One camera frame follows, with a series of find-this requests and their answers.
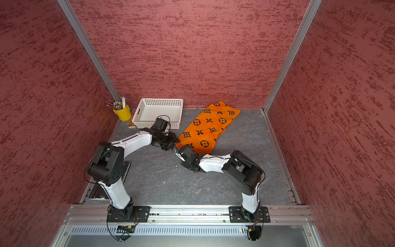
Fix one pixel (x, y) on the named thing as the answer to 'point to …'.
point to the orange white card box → (131, 125)
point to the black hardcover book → (97, 192)
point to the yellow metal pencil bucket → (124, 114)
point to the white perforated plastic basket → (149, 109)
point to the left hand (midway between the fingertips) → (177, 145)
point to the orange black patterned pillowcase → (201, 135)
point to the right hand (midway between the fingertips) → (187, 158)
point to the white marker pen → (123, 98)
